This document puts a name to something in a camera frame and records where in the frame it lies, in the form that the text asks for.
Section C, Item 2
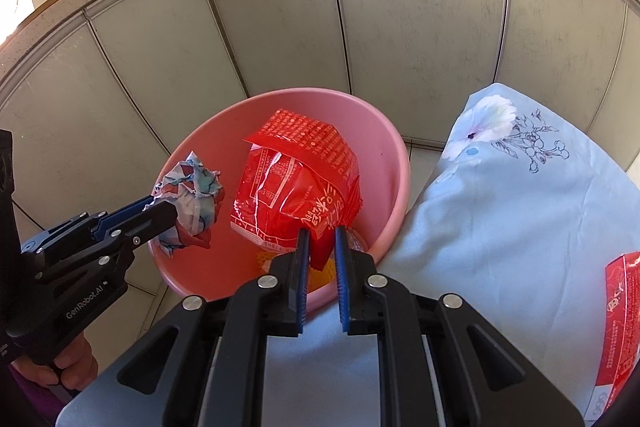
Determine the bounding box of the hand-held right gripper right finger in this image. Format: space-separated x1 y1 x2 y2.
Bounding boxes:
334 226 528 427

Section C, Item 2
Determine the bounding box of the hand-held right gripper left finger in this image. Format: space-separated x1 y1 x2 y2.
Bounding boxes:
116 227 312 427

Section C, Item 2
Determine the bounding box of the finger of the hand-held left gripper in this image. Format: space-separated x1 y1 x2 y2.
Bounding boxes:
20 194 163 255
35 201 180 285

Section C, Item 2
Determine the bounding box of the blue white wrapper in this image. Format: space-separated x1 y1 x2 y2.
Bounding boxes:
151 150 226 259

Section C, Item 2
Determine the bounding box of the red snack bag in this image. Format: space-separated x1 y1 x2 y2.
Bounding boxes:
230 108 362 270

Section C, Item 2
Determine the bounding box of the pink plastic basin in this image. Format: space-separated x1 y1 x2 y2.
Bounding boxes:
148 88 412 314

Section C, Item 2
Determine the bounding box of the person's left hand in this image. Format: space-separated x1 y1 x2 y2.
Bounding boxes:
10 339 99 393

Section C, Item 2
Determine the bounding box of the light blue floral cloth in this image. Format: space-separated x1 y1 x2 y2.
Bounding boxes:
265 82 640 427

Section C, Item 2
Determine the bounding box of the grey kitchen cabinet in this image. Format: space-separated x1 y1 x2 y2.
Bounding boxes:
0 0 640 218

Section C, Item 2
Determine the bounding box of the red white printed packet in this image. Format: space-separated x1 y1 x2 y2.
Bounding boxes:
595 251 640 415

